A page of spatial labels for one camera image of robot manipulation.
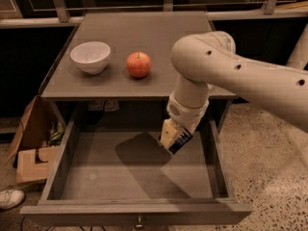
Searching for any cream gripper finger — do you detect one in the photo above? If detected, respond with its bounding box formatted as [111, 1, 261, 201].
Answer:
[160, 118, 179, 149]

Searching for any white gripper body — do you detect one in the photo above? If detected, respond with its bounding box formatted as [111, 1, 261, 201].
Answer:
[167, 92, 209, 135]

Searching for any dark blue rxbar wrapper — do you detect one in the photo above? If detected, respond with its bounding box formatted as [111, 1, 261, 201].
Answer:
[168, 129, 193, 155]

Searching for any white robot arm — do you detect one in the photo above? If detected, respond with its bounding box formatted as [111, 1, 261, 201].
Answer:
[160, 31, 308, 154]

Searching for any grey open top drawer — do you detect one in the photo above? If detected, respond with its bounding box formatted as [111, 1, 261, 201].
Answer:
[20, 118, 252, 227]

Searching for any grey cabinet counter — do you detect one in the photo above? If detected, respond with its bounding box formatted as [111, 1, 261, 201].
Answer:
[38, 11, 243, 133]

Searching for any metal drawer knob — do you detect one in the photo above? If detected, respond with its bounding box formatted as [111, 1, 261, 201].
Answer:
[135, 216, 144, 230]

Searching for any red apple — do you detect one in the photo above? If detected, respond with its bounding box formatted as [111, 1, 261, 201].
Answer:
[126, 51, 152, 78]

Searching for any white ceramic bowl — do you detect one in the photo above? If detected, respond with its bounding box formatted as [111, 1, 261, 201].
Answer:
[70, 41, 111, 75]

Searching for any green snack bag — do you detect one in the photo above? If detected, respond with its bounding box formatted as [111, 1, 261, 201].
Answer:
[47, 121, 64, 146]

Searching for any brown cardboard box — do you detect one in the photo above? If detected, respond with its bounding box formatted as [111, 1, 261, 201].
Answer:
[6, 95, 60, 184]

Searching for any white sneaker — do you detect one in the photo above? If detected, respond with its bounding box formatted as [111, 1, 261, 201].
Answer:
[0, 190, 25, 210]

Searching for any metal window railing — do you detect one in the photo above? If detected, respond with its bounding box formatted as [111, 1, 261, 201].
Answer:
[0, 0, 308, 27]

